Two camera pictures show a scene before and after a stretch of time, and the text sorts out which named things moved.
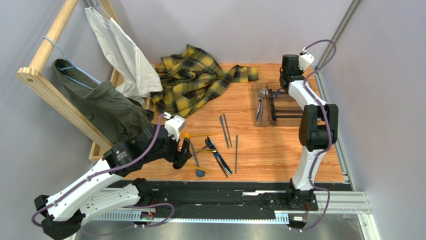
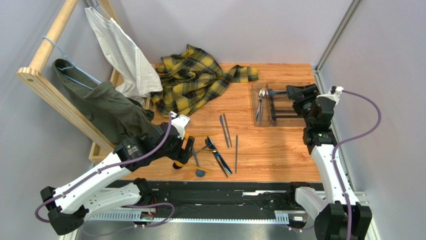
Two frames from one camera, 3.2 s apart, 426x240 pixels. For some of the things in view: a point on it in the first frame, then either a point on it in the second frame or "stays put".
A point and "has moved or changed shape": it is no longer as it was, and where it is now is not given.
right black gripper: [284, 82] -> [298, 94]
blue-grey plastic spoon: [199, 172] stays put
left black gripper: [183, 156] stays put
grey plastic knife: [236, 154] stays put
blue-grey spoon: [277, 92] has moved or changed shape
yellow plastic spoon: [199, 168] stays put
